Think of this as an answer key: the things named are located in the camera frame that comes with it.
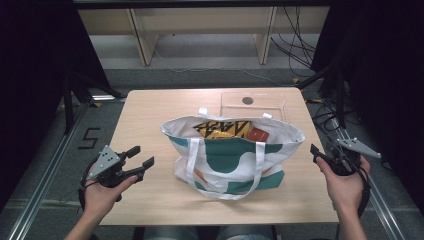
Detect person's left leg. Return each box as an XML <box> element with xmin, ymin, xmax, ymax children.
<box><xmin>143</xmin><ymin>225</ymin><xmax>198</xmax><ymax>240</ymax></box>

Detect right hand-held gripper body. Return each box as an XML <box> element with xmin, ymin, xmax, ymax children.
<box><xmin>324</xmin><ymin>137</ymin><xmax>382</xmax><ymax>177</ymax></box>

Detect person's leg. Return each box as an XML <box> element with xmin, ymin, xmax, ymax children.
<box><xmin>218</xmin><ymin>225</ymin><xmax>274</xmax><ymax>240</ymax></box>
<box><xmin>143</xmin><ymin>225</ymin><xmax>198</xmax><ymax>240</ymax></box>

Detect person's left hand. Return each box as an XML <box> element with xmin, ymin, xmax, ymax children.
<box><xmin>81</xmin><ymin>174</ymin><xmax>139</xmax><ymax>221</ymax></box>

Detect yellow and black chip bag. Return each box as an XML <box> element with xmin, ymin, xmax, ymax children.
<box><xmin>192</xmin><ymin>119</ymin><xmax>253</xmax><ymax>140</ymax></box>

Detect clear acrylic tray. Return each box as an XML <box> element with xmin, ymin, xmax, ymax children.
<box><xmin>219</xmin><ymin>91</ymin><xmax>289</xmax><ymax>123</ymax></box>

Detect black curtain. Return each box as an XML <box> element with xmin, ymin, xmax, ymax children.
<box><xmin>0</xmin><ymin>0</ymin><xmax>111</xmax><ymax>214</ymax></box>
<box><xmin>311</xmin><ymin>0</ymin><xmax>424</xmax><ymax>214</ymax></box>

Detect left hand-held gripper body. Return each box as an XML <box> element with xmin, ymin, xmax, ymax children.
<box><xmin>87</xmin><ymin>144</ymin><xmax>132</xmax><ymax>189</ymax></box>

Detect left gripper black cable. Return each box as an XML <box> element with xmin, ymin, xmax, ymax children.
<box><xmin>77</xmin><ymin>159</ymin><xmax>101</xmax><ymax>212</ymax></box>

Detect person's right leg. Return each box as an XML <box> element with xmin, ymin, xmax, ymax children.
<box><xmin>218</xmin><ymin>225</ymin><xmax>274</xmax><ymax>240</ymax></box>

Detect black hanging cables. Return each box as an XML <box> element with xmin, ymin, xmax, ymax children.
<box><xmin>269</xmin><ymin>6</ymin><xmax>318</xmax><ymax>78</ymax></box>

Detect white floor cable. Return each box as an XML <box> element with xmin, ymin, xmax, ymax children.
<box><xmin>153</xmin><ymin>46</ymin><xmax>298</xmax><ymax>88</ymax></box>

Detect white and green tote bag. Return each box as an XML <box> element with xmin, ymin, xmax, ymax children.
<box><xmin>159</xmin><ymin>107</ymin><xmax>306</xmax><ymax>202</ymax></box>

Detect black metal stand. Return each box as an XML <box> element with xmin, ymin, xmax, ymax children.
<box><xmin>296</xmin><ymin>64</ymin><xmax>348</xmax><ymax>129</ymax></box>
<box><xmin>61</xmin><ymin>71</ymin><xmax>123</xmax><ymax>134</ymax></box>

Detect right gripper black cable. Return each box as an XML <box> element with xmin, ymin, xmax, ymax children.
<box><xmin>346</xmin><ymin>156</ymin><xmax>373</xmax><ymax>219</ymax></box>

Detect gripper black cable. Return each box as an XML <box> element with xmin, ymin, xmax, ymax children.
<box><xmin>346</xmin><ymin>156</ymin><xmax>373</xmax><ymax>219</ymax></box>
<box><xmin>77</xmin><ymin>159</ymin><xmax>101</xmax><ymax>212</ymax></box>

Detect person's right hand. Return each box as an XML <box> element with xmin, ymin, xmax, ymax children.
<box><xmin>314</xmin><ymin>154</ymin><xmax>372</xmax><ymax>218</ymax></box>

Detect reddish brown box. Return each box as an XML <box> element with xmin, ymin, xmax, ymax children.
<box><xmin>246</xmin><ymin>126</ymin><xmax>270</xmax><ymax>144</ymax></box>

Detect black floor cables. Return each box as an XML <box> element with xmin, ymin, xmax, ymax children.
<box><xmin>306</xmin><ymin>96</ymin><xmax>344</xmax><ymax>133</ymax></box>

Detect silver metal floor rail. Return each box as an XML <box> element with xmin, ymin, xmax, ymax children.
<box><xmin>333</xmin><ymin>126</ymin><xmax>406</xmax><ymax>240</ymax></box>
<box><xmin>6</xmin><ymin>99</ymin><xmax>93</xmax><ymax>240</ymax></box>

